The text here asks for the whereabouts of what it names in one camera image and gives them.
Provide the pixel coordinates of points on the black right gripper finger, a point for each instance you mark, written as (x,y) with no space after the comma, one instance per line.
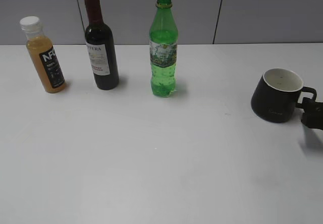
(313,119)
(309,104)

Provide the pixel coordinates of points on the green sprite bottle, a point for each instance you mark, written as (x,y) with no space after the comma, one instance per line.
(163,38)

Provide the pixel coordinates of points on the orange juice bottle white cap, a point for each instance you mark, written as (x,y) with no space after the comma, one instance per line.
(43,55)

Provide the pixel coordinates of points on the dark red wine bottle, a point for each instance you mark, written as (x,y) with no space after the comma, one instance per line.
(100,46)

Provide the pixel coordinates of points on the black mug white inside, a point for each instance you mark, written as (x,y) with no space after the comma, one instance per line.
(277,93)

